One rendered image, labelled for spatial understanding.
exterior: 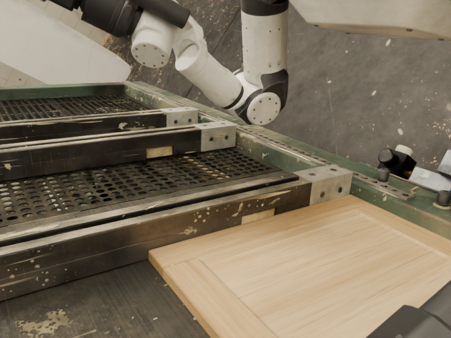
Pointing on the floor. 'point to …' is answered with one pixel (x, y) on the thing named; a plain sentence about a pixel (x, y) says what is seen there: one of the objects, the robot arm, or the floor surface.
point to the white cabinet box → (54, 48)
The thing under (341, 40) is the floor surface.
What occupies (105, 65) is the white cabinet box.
